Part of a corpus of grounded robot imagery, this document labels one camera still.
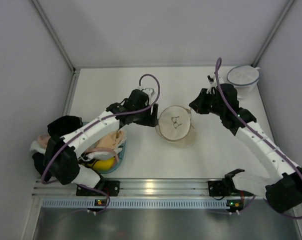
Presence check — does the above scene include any beige mesh laundry bag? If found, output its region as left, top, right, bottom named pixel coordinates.
left=155, top=105, right=196, bottom=148

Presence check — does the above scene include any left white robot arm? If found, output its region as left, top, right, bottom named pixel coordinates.
left=41, top=88, right=158, bottom=189

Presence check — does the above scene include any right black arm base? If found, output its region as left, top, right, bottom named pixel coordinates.
left=208, top=179, right=241, bottom=197

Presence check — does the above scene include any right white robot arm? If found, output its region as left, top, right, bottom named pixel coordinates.
left=189, top=83, right=302, bottom=214

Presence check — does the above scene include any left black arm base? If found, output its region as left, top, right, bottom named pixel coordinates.
left=76, top=180, right=120, bottom=197

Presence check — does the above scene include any white blue-rimmed laundry bag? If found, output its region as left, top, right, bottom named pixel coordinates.
left=227, top=65, right=260, bottom=99

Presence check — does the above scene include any beige bra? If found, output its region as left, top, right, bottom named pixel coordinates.
left=95, top=130, right=127, bottom=150

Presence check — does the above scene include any yellow padded bra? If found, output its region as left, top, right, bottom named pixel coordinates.
left=81, top=157, right=115, bottom=172

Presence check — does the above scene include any pink bra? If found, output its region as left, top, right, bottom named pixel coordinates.
left=36, top=134, right=51, bottom=149

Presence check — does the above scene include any teal plastic basket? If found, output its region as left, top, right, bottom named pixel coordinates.
left=78, top=141, right=126, bottom=174

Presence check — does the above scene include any black garment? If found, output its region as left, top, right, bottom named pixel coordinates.
left=47, top=115, right=83, bottom=137

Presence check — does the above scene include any white lace garment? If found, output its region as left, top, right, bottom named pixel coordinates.
left=30, top=140, right=46, bottom=155

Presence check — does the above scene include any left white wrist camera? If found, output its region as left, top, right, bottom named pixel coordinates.
left=138, top=86, right=155, bottom=100

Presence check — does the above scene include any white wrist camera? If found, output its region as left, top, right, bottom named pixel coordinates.
left=138, top=86, right=155, bottom=100
left=206, top=75, right=218, bottom=94

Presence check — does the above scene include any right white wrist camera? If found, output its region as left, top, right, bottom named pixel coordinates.
left=206, top=75, right=218, bottom=94

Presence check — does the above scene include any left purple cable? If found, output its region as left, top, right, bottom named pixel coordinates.
left=41, top=74, right=161, bottom=185

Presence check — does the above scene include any purple cable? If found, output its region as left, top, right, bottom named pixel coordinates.
left=41, top=74, right=161, bottom=185
left=215, top=57, right=302, bottom=220

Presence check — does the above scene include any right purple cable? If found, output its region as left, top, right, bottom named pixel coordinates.
left=215, top=57, right=302, bottom=220

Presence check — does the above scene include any aluminium mounting rail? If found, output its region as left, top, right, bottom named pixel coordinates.
left=32, top=177, right=301, bottom=200

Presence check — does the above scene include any perforated cable duct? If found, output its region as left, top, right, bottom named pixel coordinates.
left=42, top=198, right=230, bottom=210

